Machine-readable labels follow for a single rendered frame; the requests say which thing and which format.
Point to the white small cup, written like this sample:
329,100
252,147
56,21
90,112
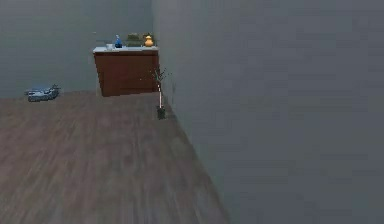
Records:
109,46

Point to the brown cabinet with white top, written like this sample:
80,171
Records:
125,73

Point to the blue spray bottle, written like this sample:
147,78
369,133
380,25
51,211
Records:
118,42

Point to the yellow round vase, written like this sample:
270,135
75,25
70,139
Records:
148,41

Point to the blue-grey crumpled cloth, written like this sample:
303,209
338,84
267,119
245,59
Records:
42,93

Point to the thin house plant in pot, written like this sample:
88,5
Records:
160,100

